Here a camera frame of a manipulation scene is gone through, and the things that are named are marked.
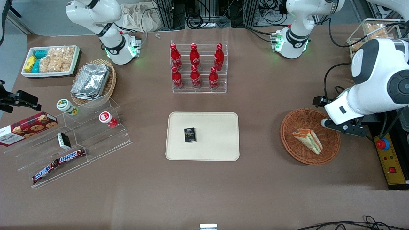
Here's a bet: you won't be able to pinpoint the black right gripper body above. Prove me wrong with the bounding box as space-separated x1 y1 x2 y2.
0 80 42 114

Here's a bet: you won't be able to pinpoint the triangle sandwich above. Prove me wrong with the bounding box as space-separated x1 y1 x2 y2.
292 128 323 155

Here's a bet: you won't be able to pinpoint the brown wicker basket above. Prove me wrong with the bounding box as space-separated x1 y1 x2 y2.
280 108 341 166

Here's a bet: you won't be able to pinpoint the light tan wicker basket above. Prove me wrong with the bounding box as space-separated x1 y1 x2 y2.
70 59 117 106

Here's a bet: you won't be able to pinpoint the beige plastic tray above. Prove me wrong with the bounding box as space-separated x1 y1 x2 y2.
165 111 240 162

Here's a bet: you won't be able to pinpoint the red tartan cookie box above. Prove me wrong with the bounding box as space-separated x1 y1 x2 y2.
0 111 58 147

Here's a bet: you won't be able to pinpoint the yellow snack packet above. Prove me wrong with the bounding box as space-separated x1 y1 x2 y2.
24 55 37 73

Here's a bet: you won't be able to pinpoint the green lid yogurt cup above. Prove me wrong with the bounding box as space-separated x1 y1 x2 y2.
56 99 80 116

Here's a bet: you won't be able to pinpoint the clear bag of rice crackers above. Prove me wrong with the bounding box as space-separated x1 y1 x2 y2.
39 56 73 73
47 47 76 59

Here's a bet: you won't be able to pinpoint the small black and white box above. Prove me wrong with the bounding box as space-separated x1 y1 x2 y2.
57 132 72 150

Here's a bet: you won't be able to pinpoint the black appliance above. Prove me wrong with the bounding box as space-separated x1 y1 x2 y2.
367 107 409 191

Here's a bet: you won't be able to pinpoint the white rectangular snack bin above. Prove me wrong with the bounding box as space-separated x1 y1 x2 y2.
21 45 81 78

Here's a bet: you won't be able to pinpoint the stacked aluminium foil containers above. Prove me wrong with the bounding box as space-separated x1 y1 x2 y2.
71 64 111 101

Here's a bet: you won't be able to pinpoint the Snickers chocolate bar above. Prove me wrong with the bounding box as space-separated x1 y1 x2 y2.
57 148 86 164
32 161 60 184

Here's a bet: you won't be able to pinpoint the clear acrylic stepped shelf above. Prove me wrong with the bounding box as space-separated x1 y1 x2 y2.
4 94 133 189

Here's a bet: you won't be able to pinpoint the red lid yogurt cup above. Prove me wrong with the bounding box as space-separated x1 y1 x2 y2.
98 111 118 128

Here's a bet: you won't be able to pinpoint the white power strip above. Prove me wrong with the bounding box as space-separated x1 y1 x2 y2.
255 9 289 27

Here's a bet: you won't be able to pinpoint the white cloth bag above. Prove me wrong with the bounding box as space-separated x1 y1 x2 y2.
119 3 162 33

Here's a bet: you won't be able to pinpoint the red cola bottle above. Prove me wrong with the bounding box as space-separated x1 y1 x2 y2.
170 43 183 71
214 43 225 72
189 43 201 69
171 65 184 90
190 65 202 89
208 66 220 91

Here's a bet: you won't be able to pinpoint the clear acrylic bottle rack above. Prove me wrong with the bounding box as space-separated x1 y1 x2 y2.
170 40 228 94

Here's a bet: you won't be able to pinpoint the small black box with print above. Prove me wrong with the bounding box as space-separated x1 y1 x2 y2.
184 127 197 143

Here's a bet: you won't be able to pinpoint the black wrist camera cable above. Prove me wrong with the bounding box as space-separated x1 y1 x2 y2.
323 61 352 100

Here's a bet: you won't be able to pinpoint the black floor cable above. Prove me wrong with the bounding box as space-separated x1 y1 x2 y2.
297 215 409 230

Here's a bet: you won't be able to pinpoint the white wire rack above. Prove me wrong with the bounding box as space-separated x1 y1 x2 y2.
346 18 404 60

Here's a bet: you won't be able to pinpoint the coiled black cable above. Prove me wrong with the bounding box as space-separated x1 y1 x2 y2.
186 13 204 30

